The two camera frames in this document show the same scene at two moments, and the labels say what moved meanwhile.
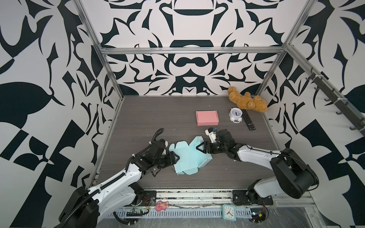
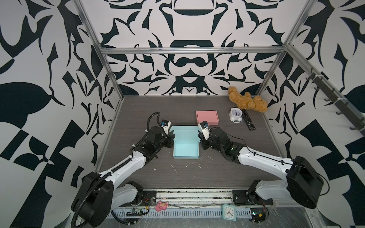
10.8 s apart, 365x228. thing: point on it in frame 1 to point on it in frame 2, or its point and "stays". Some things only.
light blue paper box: (190, 157) to (186, 141)
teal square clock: (229, 212) stays
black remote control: (247, 120) stays
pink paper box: (207, 118) stays
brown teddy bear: (246, 101) stays
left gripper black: (170, 157) to (169, 139)
